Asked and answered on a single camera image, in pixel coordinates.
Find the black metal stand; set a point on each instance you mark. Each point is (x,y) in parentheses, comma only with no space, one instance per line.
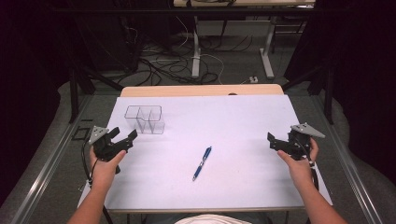
(328,96)
(74,93)

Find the person's left hand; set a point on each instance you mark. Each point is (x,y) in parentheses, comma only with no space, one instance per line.
(106,168)

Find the white power plug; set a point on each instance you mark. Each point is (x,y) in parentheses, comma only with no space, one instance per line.
(253,79)

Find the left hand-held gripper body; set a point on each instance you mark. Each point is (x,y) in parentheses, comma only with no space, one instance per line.
(104,146)

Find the aluminium floor rail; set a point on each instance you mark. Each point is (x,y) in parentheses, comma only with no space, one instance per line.
(351,174)
(46,174)

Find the person's right hand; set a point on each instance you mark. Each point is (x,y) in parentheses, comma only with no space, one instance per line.
(299,169)

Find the white table cover sheet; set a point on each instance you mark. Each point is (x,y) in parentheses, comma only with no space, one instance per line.
(218,124)

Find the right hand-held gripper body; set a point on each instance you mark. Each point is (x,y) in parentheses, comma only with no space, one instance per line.
(301,140)

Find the dark curtain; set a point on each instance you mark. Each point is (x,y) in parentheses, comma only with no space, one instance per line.
(28,77)
(364,77)

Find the clear plastic organiser box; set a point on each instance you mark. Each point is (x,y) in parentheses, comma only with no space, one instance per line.
(146,119)

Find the person's white shirt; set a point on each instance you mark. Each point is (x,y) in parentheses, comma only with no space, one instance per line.
(213,219)

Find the blue pen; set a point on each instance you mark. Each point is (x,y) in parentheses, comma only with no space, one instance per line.
(201,164)

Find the white background desk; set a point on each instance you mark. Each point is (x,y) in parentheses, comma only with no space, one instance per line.
(196,56)

